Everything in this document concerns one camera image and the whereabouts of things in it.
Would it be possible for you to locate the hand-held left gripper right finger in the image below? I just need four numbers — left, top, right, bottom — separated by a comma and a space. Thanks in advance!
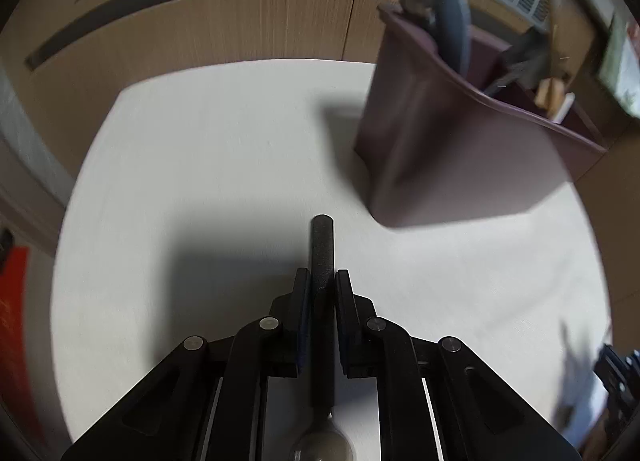
333, 268, 583, 461

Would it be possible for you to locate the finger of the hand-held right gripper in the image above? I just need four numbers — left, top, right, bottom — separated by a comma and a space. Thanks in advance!
594, 343, 640, 442

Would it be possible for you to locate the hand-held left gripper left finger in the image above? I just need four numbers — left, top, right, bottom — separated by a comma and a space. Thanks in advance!
60, 267, 311, 461

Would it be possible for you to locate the black handled metal spoon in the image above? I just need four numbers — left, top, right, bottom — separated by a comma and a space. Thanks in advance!
290, 214, 357, 461

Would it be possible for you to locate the maroon utensil holder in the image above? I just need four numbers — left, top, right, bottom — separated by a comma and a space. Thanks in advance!
352, 4, 609, 230

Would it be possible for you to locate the red object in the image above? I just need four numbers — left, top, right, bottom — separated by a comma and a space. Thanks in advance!
0, 246, 42, 442

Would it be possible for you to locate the green checked cloth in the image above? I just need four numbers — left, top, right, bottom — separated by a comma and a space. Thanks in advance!
596, 15, 640, 118

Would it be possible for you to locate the light wooden utensil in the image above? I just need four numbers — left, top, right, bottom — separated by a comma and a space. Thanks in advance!
534, 0, 577, 124

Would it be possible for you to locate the blue grey spatula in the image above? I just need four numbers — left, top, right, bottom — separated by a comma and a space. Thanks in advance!
431, 0, 472, 78

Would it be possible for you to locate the dark metal utensil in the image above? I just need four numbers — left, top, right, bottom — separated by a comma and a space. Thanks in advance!
481, 27, 552, 98

